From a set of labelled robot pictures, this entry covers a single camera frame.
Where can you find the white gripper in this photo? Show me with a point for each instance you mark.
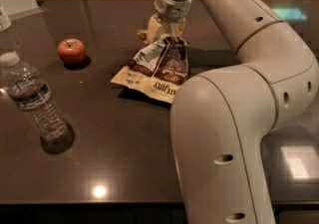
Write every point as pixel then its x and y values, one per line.
pixel 171 8

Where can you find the brown chip bag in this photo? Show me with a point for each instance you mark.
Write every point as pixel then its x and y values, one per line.
pixel 156 70

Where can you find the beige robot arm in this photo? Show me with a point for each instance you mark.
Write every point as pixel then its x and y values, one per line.
pixel 219 117

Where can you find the clear plastic water bottle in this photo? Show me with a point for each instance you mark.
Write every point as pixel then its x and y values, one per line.
pixel 33 97

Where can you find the red apple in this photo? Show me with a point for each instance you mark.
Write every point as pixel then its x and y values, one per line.
pixel 72 52

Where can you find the white labelled container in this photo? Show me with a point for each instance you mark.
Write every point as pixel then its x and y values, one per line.
pixel 5 22

